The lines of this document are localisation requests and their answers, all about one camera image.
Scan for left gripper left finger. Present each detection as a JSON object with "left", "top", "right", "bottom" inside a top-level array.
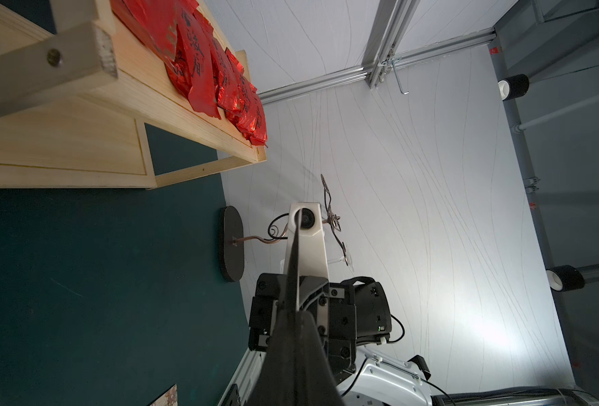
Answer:
[{"left": 246, "top": 311, "right": 300, "bottom": 405}]

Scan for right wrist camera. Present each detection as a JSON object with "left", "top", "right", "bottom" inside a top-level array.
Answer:
[{"left": 283, "top": 202, "right": 329, "bottom": 279}]

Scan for green table mat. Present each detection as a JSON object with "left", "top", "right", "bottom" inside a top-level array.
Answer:
[{"left": 0, "top": 121, "right": 250, "bottom": 406}]

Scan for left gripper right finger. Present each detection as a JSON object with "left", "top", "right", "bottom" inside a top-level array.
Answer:
[{"left": 296, "top": 311, "right": 343, "bottom": 405}]

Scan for red tea bag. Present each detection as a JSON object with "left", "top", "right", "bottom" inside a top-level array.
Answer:
[
  {"left": 168, "top": 8, "right": 220, "bottom": 118},
  {"left": 241, "top": 91, "right": 267, "bottom": 146},
  {"left": 210, "top": 37, "right": 240, "bottom": 114},
  {"left": 111, "top": 0, "right": 199, "bottom": 63},
  {"left": 225, "top": 48, "right": 256, "bottom": 139}
]

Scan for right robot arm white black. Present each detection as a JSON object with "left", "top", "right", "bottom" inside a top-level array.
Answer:
[{"left": 246, "top": 273, "right": 599, "bottom": 405}]

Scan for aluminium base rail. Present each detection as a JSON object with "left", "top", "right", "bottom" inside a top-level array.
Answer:
[{"left": 218, "top": 349, "right": 266, "bottom": 406}]

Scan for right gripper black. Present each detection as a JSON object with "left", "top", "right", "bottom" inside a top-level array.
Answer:
[{"left": 248, "top": 273, "right": 393, "bottom": 381}]

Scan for metal hook right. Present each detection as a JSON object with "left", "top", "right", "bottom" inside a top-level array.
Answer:
[{"left": 383, "top": 56, "right": 409, "bottom": 96}]

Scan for wooden two-tier shelf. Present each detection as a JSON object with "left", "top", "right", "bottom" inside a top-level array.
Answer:
[{"left": 0, "top": 1, "right": 267, "bottom": 189}]

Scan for aluminium crossbar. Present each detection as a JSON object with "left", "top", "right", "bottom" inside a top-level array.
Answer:
[{"left": 259, "top": 28, "right": 496, "bottom": 105}]

